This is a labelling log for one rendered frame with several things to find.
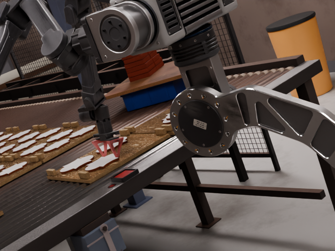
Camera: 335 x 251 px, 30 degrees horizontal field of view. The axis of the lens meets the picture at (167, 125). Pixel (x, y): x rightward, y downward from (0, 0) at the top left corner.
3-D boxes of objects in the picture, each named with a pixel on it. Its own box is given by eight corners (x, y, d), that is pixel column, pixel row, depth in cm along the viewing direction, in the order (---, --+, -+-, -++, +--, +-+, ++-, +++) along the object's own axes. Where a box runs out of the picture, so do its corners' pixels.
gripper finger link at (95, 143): (103, 159, 245) (98, 136, 243) (94, 159, 250) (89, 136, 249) (118, 155, 248) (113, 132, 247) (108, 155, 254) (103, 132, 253)
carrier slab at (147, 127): (239, 96, 276) (238, 92, 276) (174, 135, 253) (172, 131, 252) (188, 101, 304) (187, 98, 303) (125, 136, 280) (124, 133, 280)
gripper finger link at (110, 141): (113, 159, 239) (108, 135, 238) (103, 159, 245) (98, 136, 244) (127, 155, 243) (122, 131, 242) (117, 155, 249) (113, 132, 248)
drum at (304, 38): (347, 82, 580) (325, 7, 563) (313, 102, 558) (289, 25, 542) (312, 83, 619) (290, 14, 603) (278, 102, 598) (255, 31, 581)
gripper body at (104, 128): (106, 139, 240) (102, 120, 239) (93, 139, 248) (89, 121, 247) (120, 135, 243) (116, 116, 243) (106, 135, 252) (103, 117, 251)
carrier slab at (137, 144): (170, 136, 252) (169, 133, 252) (90, 184, 229) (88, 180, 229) (123, 137, 280) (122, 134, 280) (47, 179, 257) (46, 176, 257)
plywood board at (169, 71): (212, 52, 354) (211, 49, 353) (188, 75, 309) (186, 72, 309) (135, 75, 373) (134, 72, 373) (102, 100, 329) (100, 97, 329)
